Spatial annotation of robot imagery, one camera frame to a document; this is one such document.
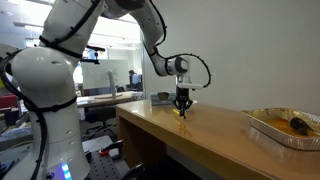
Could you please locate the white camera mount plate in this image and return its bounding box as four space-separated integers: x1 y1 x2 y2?
176 75 203 89

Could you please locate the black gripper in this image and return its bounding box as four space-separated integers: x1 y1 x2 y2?
173 87 193 118

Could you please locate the black office chair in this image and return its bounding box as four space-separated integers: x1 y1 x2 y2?
85 106 116 137

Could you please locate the seated person in background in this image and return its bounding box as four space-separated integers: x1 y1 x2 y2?
129 70 142 91

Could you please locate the black clamp with red tip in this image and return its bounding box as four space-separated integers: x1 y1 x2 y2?
98 140 124 156

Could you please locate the aluminium foil tray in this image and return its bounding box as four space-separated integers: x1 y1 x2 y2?
242 108 320 151

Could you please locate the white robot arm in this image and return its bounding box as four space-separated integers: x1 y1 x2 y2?
1 0 189 180

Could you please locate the yellow marker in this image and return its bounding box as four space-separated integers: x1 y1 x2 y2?
172 109 180 116

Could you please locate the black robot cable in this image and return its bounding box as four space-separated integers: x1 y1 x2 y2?
146 0 213 89

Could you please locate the dark object in tray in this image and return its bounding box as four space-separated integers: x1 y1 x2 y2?
290 117 311 136

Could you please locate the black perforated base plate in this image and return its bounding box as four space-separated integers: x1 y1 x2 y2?
82 136 145 180

